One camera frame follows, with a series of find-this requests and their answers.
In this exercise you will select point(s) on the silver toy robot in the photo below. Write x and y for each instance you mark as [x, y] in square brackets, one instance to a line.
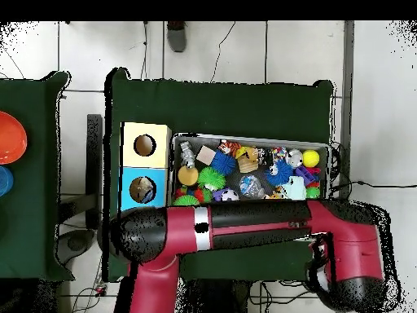
[187, 154]

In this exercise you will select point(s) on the light teal knitted cloth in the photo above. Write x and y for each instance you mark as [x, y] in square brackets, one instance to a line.
[295, 189]

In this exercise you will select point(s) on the person's foot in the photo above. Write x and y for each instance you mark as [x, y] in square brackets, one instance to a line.
[176, 36]

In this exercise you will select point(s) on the small wooden block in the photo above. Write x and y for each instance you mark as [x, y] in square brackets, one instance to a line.
[206, 154]

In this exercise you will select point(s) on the wooden box with three holes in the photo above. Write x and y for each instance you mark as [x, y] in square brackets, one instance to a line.
[130, 140]

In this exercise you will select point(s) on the blue round disc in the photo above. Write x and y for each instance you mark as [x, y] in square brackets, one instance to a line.
[5, 180]

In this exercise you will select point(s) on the green spiky ball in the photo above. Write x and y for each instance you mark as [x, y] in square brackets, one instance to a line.
[212, 178]

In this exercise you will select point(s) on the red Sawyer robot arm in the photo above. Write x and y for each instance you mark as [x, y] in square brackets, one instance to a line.
[260, 228]

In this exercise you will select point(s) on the dark green table cloth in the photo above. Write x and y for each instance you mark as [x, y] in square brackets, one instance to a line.
[228, 104]
[39, 195]

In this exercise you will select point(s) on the clear plastic packet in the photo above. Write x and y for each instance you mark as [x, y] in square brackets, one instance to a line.
[251, 187]

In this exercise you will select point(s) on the toy hamburger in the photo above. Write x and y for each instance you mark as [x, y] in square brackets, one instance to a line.
[188, 175]

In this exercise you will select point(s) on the orange round disc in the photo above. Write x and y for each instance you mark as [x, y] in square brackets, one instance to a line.
[10, 137]

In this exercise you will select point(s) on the plain yellow ball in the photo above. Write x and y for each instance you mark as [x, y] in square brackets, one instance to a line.
[311, 158]

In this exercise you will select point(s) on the black and white soccer ball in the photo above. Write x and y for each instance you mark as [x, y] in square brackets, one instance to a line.
[229, 195]

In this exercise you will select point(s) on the blue spiky ball with eyes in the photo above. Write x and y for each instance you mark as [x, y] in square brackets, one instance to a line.
[280, 173]

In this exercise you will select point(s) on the green furry ball with eyes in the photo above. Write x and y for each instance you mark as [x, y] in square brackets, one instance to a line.
[187, 201]

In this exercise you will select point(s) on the shallow clear mesh bin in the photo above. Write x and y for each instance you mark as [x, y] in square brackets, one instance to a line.
[174, 163]

